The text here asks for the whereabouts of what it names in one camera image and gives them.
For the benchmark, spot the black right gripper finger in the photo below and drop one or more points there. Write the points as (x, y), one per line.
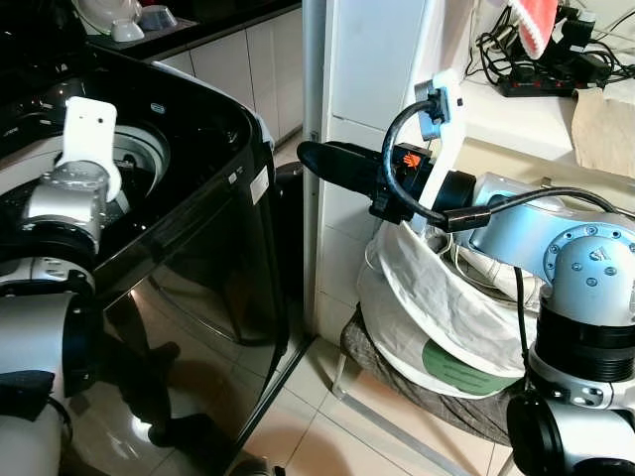
(332, 156)
(352, 178)

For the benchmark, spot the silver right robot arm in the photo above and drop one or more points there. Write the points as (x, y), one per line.
(585, 268)

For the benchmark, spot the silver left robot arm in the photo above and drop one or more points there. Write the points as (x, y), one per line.
(60, 203)

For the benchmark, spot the black top-load washing machine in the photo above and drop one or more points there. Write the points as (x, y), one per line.
(198, 268)

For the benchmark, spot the silver washing machine drum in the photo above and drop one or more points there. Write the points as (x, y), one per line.
(144, 159)

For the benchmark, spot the white washer sticker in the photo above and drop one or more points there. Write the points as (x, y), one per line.
(260, 185)

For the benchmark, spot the tall white appliance panel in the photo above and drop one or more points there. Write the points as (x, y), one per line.
(367, 79)

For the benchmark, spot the white kitchen cabinet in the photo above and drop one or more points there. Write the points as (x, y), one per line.
(248, 79)

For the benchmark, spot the white fabric laundry bag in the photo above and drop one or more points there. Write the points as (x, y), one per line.
(427, 297)

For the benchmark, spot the brown paper bag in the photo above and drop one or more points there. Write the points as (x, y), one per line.
(605, 129)

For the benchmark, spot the white shelf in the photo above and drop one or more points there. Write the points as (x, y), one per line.
(516, 119)

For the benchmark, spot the black power strip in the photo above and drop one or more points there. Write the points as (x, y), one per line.
(541, 84)

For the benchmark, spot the red white plastic object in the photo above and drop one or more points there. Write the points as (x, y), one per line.
(536, 25)

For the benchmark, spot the black power adapter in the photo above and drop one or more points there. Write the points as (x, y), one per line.
(575, 35)

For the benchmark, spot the clear glass bowl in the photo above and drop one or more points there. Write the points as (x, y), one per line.
(159, 17)

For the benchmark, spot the small white bowl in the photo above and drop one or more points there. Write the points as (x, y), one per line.
(127, 32)

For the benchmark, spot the large white bowl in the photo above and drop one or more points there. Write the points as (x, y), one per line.
(104, 12)

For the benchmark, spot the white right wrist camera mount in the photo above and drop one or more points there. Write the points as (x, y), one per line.
(444, 149)

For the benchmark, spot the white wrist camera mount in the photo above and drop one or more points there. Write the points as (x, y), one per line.
(444, 149)
(89, 124)

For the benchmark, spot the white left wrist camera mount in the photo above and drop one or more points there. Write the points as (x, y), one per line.
(89, 124)

